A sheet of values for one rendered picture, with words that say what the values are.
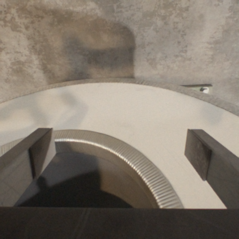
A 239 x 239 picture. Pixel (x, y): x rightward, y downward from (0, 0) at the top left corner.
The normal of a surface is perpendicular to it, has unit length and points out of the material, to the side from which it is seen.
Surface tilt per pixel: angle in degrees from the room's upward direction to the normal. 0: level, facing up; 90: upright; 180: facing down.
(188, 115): 90
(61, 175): 15
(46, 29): 0
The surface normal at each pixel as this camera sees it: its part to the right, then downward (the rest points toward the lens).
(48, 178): 0.30, 0.58
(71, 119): -0.13, -0.76
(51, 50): -0.12, 0.65
